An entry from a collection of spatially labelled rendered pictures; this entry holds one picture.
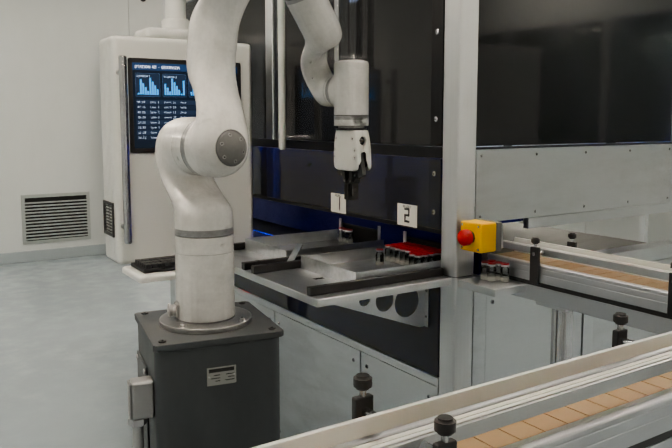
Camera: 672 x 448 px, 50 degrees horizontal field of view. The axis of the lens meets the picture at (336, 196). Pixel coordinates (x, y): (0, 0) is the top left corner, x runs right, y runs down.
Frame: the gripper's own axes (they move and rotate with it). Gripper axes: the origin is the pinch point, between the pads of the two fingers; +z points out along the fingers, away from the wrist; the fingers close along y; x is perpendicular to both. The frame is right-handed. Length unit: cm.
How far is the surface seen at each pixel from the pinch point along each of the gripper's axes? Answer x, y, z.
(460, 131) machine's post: -24.0, -12.9, -14.5
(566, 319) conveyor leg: -38, -35, 30
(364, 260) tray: -17.9, 18.4, 22.3
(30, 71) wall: -40, 543, -60
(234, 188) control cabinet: -13, 89, 7
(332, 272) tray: 2.5, 4.6, 20.7
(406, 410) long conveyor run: 54, -84, 14
